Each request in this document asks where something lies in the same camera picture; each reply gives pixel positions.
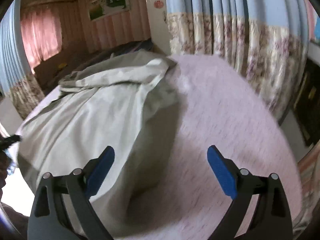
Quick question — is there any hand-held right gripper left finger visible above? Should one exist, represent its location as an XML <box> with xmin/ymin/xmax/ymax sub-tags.
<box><xmin>27</xmin><ymin>145</ymin><xmax>115</xmax><ymax>240</ymax></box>

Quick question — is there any brown headboard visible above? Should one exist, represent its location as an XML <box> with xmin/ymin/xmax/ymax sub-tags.
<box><xmin>34</xmin><ymin>49</ymin><xmax>83</xmax><ymax>90</ymax></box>

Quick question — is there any pink striped cloth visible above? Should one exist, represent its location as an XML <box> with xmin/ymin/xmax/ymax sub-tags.
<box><xmin>297</xmin><ymin>150</ymin><xmax>320</xmax><ymax>230</ymax></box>

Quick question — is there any white wardrobe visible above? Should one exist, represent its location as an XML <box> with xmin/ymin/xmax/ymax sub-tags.
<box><xmin>144</xmin><ymin>0</ymin><xmax>170</xmax><ymax>55</ymax></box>

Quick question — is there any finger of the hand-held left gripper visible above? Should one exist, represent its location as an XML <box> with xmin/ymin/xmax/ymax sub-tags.
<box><xmin>0</xmin><ymin>135</ymin><xmax>22</xmax><ymax>153</ymax></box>

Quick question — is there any pink window curtain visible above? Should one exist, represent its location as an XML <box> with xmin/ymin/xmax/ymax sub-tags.
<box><xmin>20</xmin><ymin>7</ymin><xmax>63</xmax><ymax>68</ymax></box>

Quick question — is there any black glass-door appliance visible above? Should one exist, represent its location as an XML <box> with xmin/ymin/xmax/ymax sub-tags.
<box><xmin>292</xmin><ymin>57</ymin><xmax>320</xmax><ymax>148</ymax></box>

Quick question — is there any pink floral tablecloth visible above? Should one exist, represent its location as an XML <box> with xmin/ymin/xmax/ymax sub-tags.
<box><xmin>15</xmin><ymin>54</ymin><xmax>303</xmax><ymax>240</ymax></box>

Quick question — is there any olive and cream jacket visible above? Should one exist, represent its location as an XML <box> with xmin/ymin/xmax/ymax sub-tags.
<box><xmin>16</xmin><ymin>49</ymin><xmax>182</xmax><ymax>238</ymax></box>

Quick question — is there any framed landscape wall picture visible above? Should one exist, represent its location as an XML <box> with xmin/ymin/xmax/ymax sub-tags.
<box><xmin>88</xmin><ymin>0</ymin><xmax>131</xmax><ymax>22</ymax></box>

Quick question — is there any blue floral-hem curtain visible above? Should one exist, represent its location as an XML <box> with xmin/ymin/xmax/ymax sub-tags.
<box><xmin>164</xmin><ymin>0</ymin><xmax>310</xmax><ymax>120</ymax></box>
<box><xmin>0</xmin><ymin>2</ymin><xmax>45</xmax><ymax>120</ymax></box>

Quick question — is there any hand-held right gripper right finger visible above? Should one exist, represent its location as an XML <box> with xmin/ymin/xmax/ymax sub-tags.
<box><xmin>207</xmin><ymin>145</ymin><xmax>293</xmax><ymax>240</ymax></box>

